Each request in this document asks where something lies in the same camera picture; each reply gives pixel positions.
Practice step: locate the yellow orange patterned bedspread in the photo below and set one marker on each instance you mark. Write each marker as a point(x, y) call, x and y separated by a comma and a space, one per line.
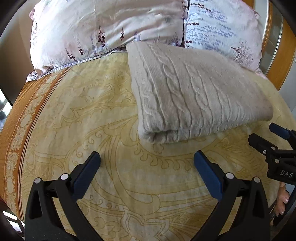
point(142, 191)

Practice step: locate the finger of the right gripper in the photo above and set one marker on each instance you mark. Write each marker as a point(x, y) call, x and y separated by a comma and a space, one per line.
point(282, 132)
point(263, 146)

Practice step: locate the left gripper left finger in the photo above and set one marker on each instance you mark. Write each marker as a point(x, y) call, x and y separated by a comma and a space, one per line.
point(42, 221)

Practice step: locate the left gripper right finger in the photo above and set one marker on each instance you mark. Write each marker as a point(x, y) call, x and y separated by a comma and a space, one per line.
point(252, 218)

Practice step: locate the pink floral left pillow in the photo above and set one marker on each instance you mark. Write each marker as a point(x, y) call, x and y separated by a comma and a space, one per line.
point(66, 33)

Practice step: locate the person's right hand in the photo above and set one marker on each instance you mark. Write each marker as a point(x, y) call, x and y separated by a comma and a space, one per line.
point(282, 199)

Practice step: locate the beige cable knit sweater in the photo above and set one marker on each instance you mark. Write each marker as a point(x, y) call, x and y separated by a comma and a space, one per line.
point(183, 94)

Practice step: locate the blue floral right pillow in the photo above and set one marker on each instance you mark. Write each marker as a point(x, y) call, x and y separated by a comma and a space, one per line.
point(230, 28)

